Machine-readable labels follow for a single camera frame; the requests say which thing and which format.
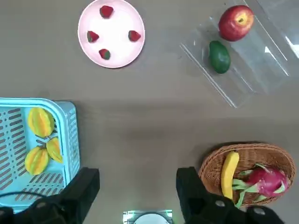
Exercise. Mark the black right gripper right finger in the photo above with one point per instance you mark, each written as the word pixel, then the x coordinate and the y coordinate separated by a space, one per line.
pixel 189 186

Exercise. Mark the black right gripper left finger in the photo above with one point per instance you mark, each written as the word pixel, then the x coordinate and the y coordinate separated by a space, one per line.
pixel 79 186

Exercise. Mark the yellow star fruit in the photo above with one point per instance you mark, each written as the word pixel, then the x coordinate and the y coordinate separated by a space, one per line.
pixel 36 161
pixel 40 122
pixel 54 149

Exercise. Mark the brown wicker basket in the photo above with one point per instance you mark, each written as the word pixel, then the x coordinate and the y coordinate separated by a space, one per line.
pixel 215 163

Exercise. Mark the light blue plastic basket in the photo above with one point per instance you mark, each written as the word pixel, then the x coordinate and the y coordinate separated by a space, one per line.
pixel 65 109

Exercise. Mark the yellow banana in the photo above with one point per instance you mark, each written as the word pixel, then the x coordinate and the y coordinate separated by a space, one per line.
pixel 230 172

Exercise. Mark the pink dragon fruit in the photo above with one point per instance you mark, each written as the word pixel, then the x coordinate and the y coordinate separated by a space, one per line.
pixel 266 182

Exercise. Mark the green avocado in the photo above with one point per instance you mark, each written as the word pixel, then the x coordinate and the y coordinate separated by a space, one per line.
pixel 219 57

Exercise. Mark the clear acrylic stepped stand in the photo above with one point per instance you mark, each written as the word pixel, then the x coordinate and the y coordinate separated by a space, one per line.
pixel 257 70

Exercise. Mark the red strawberry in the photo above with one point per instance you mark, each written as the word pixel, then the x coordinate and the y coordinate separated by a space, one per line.
pixel 134 35
pixel 92 37
pixel 106 11
pixel 104 53

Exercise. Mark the pink round plate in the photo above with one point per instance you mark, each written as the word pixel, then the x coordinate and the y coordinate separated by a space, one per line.
pixel 116 28

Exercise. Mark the red apple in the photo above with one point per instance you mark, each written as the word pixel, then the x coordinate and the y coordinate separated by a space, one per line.
pixel 236 23

